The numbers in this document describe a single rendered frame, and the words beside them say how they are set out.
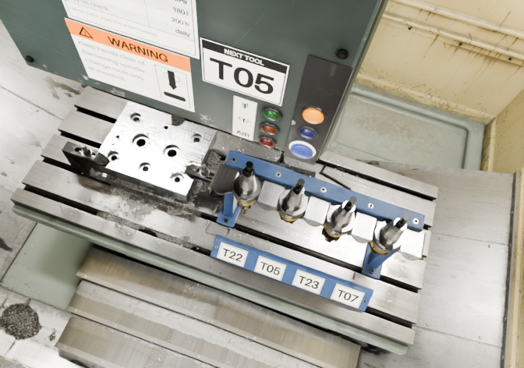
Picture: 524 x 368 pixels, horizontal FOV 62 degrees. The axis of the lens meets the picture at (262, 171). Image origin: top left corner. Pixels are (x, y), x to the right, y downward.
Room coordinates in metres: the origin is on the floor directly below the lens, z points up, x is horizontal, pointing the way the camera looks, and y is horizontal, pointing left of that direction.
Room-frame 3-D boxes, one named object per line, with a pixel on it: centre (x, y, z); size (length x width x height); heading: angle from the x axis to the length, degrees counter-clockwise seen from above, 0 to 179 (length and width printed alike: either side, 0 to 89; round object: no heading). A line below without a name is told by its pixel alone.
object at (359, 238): (0.37, -0.24, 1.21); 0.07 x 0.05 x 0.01; 170
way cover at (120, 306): (0.12, 0.08, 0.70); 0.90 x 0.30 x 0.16; 80
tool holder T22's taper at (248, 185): (0.42, 0.03, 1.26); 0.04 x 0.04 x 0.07
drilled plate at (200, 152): (0.61, 0.32, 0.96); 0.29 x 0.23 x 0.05; 80
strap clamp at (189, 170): (0.54, 0.15, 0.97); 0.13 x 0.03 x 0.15; 80
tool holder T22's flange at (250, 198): (0.42, 0.03, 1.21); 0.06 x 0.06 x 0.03
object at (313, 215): (0.39, -0.14, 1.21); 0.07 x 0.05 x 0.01; 170
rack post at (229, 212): (0.48, 0.07, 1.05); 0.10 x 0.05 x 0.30; 170
